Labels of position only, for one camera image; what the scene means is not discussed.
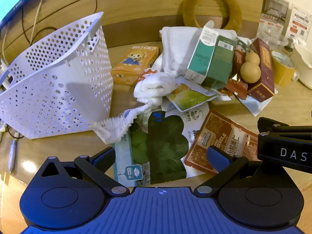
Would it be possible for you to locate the acrylic leaflet stand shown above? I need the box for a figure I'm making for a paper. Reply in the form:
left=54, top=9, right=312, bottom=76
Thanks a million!
left=260, top=0, right=290, bottom=37

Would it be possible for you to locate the tan gourd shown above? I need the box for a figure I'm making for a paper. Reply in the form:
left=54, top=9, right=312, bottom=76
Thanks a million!
left=240, top=50, right=262, bottom=83

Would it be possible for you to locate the white printed packet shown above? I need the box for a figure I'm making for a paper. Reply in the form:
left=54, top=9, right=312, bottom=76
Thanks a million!
left=161, top=102, right=210, bottom=147

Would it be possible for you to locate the wooden desktop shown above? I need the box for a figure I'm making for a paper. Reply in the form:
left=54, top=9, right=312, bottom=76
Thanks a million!
left=0, top=17, right=312, bottom=195

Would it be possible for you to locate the yellow tape roll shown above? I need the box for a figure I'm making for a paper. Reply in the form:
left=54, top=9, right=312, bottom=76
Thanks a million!
left=271, top=50, right=296, bottom=86

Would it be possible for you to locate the white perforated plastic basket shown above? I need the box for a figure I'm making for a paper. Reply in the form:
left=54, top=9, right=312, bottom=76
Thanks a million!
left=0, top=12, right=114, bottom=140

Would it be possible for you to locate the red-brown nut packet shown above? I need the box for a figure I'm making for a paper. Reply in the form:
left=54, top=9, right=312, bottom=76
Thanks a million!
left=184, top=108, right=261, bottom=175

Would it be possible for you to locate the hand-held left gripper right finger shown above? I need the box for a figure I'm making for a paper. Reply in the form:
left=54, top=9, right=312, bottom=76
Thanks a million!
left=194, top=145, right=262, bottom=197

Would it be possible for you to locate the teal carton box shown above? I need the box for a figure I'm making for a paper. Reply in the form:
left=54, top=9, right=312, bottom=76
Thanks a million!
left=185, top=21, right=220, bottom=84

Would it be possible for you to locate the green floral packet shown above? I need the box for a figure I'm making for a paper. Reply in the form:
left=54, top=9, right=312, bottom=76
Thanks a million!
left=235, top=37, right=251, bottom=53

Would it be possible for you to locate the dark red gift packet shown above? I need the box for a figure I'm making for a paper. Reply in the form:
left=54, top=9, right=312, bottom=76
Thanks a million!
left=219, top=50, right=249, bottom=100

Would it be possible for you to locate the white cable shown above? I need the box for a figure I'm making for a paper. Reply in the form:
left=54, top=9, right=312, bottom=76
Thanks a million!
left=30, top=0, right=45, bottom=39

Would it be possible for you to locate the green carton box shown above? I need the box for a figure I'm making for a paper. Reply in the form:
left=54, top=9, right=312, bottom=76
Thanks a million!
left=201, top=35, right=236, bottom=90

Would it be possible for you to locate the orange toy bricks box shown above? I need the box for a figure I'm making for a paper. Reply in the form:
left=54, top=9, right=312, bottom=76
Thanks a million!
left=111, top=45, right=160, bottom=86

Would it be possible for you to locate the white folded towel pack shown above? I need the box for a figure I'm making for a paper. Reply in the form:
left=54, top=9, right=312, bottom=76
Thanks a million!
left=160, top=26, right=238, bottom=78

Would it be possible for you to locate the white ruffled shower cap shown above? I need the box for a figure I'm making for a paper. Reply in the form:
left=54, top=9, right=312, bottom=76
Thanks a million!
left=93, top=104, right=152, bottom=144

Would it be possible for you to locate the white pen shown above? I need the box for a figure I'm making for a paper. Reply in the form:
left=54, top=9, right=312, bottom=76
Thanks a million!
left=7, top=139, right=17, bottom=174

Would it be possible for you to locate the white paper sheet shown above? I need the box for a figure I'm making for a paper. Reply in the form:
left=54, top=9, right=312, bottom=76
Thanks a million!
left=234, top=95, right=269, bottom=117

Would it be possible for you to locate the white red-print notice stand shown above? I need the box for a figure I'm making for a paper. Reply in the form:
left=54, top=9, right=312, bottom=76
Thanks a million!
left=284, top=4, right=312, bottom=39

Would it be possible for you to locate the brown plush neck pillow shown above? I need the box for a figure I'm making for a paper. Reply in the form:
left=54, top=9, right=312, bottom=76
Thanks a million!
left=180, top=0, right=243, bottom=31

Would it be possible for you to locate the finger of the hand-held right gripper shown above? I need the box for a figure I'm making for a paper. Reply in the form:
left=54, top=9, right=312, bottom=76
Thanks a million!
left=258, top=117, right=312, bottom=137

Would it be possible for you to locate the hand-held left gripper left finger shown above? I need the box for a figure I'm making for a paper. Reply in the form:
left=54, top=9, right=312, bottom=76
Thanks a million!
left=36, top=147, right=129, bottom=198

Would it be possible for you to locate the clear plastic container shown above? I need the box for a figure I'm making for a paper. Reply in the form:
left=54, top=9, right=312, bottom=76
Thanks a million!
left=256, top=24, right=289, bottom=51

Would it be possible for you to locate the dark green vegetable packet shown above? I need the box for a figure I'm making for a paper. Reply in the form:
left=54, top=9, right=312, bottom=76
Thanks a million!
left=113, top=111, right=189, bottom=188

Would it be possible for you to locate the long maroon box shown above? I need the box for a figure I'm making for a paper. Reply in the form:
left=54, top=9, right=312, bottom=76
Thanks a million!
left=247, top=38, right=275, bottom=103

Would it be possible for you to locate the yellow-green snack packet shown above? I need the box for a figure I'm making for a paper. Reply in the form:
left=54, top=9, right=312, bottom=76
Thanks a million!
left=166, top=83, right=218, bottom=113

